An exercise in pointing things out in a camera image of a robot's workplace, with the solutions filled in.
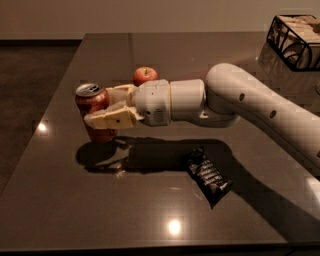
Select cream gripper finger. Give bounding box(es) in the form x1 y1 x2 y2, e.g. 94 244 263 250
106 84 137 105
84 101 144 130

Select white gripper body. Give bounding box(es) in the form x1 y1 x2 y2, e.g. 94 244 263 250
132 80 171 127

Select red coke can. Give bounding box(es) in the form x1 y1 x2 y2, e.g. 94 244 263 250
75 82 117 143

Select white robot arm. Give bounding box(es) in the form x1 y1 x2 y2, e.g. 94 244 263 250
84 63 320 170

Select red apple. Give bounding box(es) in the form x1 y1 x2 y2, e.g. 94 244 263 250
133 66 159 86

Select black snack bar wrapper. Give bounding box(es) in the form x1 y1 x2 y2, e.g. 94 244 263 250
183 147 233 208

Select napkins in basket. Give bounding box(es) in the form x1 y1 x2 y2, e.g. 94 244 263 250
271 15 320 69

